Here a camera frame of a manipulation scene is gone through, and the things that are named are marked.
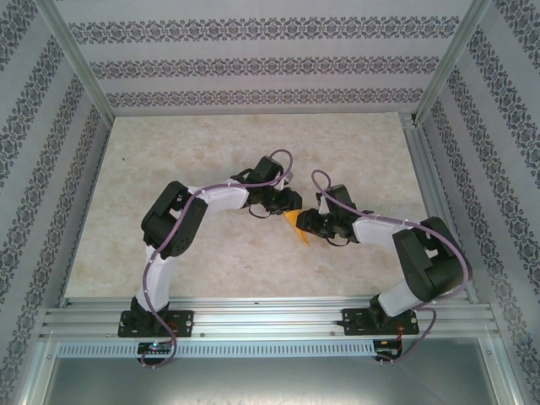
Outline orange cloth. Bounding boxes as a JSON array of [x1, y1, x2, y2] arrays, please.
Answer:
[[283, 208, 312, 247]]

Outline grey metal sheet panel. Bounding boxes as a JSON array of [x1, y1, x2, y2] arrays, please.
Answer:
[[44, 356, 516, 405]]

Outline small circuit board green light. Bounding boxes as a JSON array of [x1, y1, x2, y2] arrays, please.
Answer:
[[138, 340, 175, 355]]

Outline long aluminium base rail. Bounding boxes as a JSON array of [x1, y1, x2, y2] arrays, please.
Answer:
[[40, 296, 501, 341]]

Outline aluminium side rail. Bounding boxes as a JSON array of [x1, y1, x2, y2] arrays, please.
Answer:
[[400, 111, 480, 305]]

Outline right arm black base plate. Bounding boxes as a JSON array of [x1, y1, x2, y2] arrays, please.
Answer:
[[337, 307, 419, 338]]

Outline small circuit board red wires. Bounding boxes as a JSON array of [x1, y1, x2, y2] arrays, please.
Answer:
[[374, 338, 402, 360]]

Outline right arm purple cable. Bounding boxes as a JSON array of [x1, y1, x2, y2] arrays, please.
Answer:
[[310, 170, 472, 366]]

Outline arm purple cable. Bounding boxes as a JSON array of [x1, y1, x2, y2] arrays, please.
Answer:
[[143, 148, 295, 372], [310, 170, 472, 366]]

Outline slotted grey cable duct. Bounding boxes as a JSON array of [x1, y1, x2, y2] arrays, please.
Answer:
[[57, 340, 376, 359]]

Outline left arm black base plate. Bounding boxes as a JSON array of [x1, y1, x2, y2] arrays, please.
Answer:
[[119, 310, 196, 339]]

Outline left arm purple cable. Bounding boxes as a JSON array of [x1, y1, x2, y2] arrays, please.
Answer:
[[143, 148, 295, 372]]

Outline aluminium frame post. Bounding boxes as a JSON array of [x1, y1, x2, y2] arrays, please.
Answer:
[[37, 0, 117, 123], [415, 0, 493, 126], [478, 301, 531, 405], [10, 335, 58, 405]]

